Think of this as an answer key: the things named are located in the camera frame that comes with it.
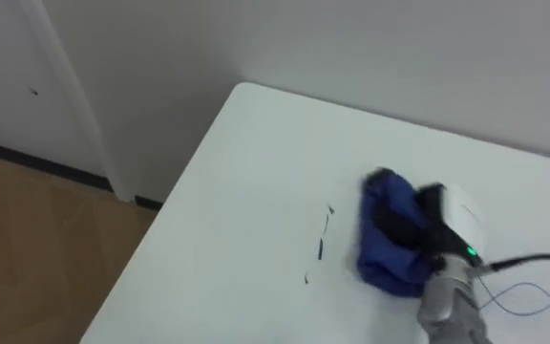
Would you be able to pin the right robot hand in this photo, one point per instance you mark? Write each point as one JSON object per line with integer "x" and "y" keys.
{"x": 451, "y": 220}

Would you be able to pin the blue cleaning cloth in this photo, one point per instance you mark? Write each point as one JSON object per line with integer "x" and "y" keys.
{"x": 387, "y": 258}

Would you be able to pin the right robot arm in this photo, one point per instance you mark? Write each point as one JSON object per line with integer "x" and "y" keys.
{"x": 447, "y": 301}

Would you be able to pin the white desk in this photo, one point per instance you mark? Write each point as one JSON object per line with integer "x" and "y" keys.
{"x": 265, "y": 215}

